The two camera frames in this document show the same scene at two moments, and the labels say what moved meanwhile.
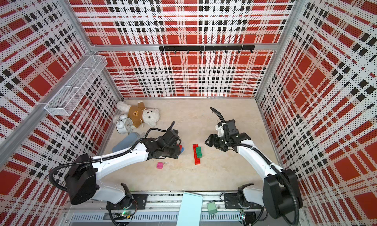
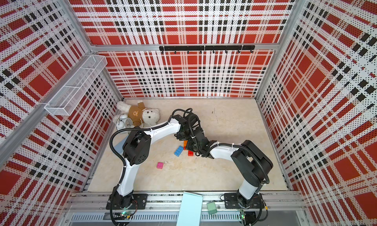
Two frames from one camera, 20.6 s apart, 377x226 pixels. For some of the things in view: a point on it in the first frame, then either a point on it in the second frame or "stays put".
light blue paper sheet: x=190 y=210 stays put
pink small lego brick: x=160 y=165 stays put
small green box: x=211 y=208 stays put
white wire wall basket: x=63 y=101 stays put
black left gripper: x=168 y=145 → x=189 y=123
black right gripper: x=212 y=139 → x=188 y=145
